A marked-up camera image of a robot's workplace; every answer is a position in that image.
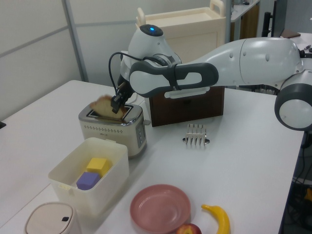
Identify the purple cube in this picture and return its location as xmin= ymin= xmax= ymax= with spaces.
xmin=76 ymin=172 xmax=101 ymax=191

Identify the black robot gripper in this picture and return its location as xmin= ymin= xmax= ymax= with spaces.
xmin=111 ymin=77 xmax=134 ymax=115

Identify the white drawer handle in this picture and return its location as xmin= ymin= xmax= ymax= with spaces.
xmin=164 ymin=86 xmax=211 ymax=99

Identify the black upright post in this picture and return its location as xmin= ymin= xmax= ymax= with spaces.
xmin=263 ymin=11 xmax=272 ymax=38

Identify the red apple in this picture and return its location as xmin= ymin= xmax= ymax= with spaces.
xmin=175 ymin=223 xmax=202 ymax=234

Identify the metal toast rack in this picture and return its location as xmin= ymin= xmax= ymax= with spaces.
xmin=182 ymin=123 xmax=210 ymax=150

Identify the brown wooden drawer box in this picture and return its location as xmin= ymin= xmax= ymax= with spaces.
xmin=148 ymin=85 xmax=225 ymax=128

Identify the brown toast bread slice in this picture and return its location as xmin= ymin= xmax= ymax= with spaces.
xmin=89 ymin=95 xmax=129 ymax=120

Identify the cream lidded trash bin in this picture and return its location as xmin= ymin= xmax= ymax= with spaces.
xmin=23 ymin=201 xmax=82 ymax=234

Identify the chrome and cream toaster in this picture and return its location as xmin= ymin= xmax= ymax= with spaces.
xmin=78 ymin=103 xmax=150 ymax=159

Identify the cream plastic container box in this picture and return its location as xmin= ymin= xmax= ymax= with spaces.
xmin=48 ymin=137 xmax=130 ymax=216

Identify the white toaster power cable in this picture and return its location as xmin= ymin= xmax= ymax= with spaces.
xmin=131 ymin=94 xmax=144 ymax=106

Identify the cream cabinet with handles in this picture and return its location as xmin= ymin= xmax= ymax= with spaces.
xmin=135 ymin=0 xmax=232 ymax=74

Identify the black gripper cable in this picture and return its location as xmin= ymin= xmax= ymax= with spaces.
xmin=108 ymin=51 xmax=147 ymax=98

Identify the yellow banana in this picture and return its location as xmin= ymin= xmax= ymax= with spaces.
xmin=201 ymin=204 xmax=231 ymax=234

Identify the pink plastic plate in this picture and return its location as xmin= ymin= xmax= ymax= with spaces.
xmin=129 ymin=184 xmax=192 ymax=234

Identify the yellow cube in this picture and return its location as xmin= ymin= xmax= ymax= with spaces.
xmin=86 ymin=157 xmax=109 ymax=177

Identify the brown wooden cabinet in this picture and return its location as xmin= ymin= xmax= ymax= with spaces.
xmin=230 ymin=0 xmax=259 ymax=42

